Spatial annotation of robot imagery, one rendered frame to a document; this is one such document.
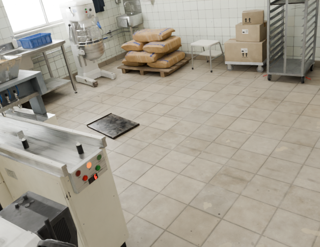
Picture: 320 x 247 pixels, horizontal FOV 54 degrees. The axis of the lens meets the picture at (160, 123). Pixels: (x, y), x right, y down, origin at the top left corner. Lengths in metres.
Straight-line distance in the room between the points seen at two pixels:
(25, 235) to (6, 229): 0.08
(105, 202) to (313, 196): 1.55
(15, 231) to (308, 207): 2.05
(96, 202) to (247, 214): 1.13
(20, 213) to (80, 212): 0.81
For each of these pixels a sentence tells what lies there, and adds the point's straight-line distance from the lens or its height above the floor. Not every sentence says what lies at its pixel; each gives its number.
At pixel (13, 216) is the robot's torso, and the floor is 1.11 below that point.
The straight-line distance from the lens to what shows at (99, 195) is 1.93.
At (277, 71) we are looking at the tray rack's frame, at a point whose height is 0.15.
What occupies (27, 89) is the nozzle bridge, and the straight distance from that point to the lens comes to 2.41.
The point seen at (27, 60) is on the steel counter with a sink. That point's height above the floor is 0.75.
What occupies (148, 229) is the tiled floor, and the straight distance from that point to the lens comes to 2.43.
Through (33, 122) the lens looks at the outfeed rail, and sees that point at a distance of 2.27.
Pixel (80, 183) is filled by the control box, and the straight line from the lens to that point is 1.74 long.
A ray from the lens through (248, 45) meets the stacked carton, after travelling 5.01.
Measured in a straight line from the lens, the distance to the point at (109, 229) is 2.10.
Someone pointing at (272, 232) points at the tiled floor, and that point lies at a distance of 2.36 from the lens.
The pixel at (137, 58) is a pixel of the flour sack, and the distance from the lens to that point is 5.57.
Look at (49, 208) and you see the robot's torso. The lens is 1.05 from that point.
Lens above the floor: 1.72
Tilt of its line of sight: 27 degrees down
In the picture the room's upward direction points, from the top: 10 degrees counter-clockwise
